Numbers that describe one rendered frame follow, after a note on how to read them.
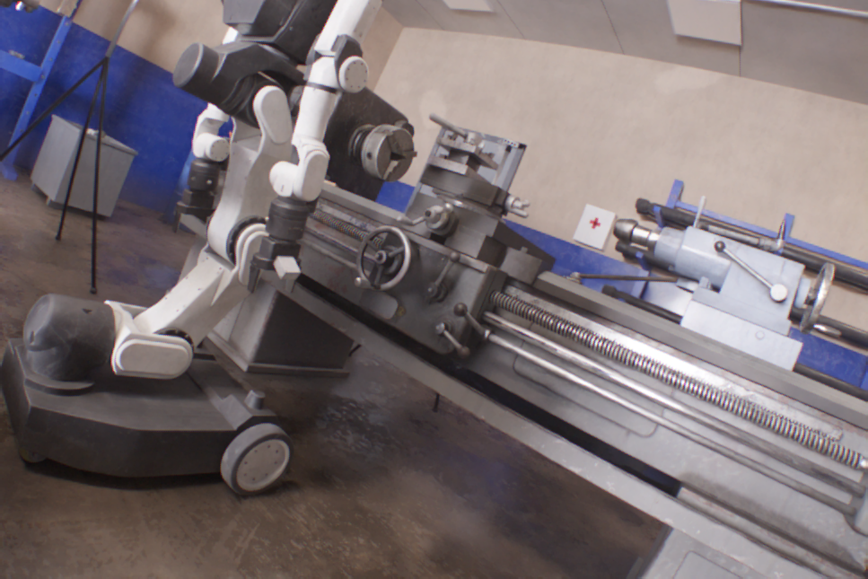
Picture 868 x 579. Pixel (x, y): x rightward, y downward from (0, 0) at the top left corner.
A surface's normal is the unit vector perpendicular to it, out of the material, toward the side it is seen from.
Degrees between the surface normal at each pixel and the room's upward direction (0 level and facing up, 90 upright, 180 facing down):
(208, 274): 60
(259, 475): 90
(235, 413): 45
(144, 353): 90
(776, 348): 90
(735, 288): 66
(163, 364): 90
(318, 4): 101
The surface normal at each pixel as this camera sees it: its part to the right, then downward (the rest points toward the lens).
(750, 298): -0.33, -0.59
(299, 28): 0.64, 0.48
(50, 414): 0.49, 0.22
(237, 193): -0.62, -0.07
